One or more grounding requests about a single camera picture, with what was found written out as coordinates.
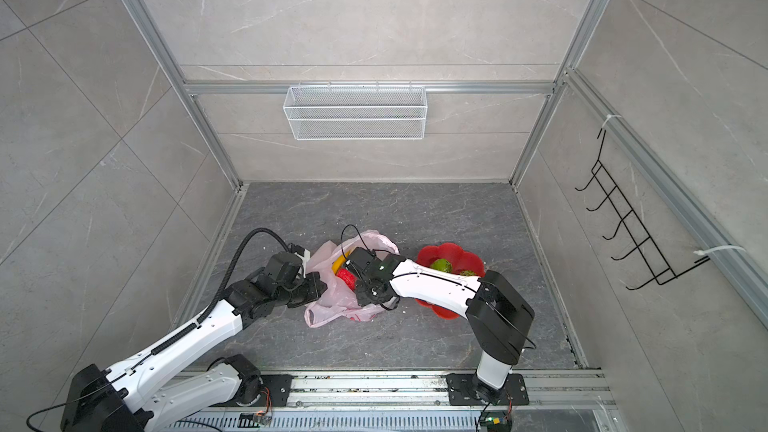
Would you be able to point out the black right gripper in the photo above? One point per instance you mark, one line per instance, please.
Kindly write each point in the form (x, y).
(362, 298)

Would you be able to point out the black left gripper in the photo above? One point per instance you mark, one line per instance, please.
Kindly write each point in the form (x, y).
(316, 292)

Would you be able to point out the pink plastic bag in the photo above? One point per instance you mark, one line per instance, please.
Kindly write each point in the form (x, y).
(339, 301)

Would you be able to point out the green fake kiwi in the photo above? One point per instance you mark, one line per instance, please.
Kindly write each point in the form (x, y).
(442, 265)

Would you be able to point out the red flower-shaped bowl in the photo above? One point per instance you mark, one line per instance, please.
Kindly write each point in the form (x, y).
(461, 259)

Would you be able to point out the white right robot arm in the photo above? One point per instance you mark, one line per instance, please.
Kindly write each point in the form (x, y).
(498, 315)

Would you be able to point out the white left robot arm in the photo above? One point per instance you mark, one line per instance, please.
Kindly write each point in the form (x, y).
(141, 393)

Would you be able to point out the red fake apple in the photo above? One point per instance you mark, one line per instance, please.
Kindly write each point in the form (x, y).
(347, 277)

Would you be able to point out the yellow fake banana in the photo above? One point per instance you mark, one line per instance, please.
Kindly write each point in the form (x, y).
(339, 263)

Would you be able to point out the white wire mesh basket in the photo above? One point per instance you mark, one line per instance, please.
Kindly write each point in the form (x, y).
(359, 112)

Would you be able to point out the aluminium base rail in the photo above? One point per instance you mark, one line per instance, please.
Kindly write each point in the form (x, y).
(416, 400)

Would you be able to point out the black wire hook rack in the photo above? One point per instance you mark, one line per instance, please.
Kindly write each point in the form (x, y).
(629, 223)

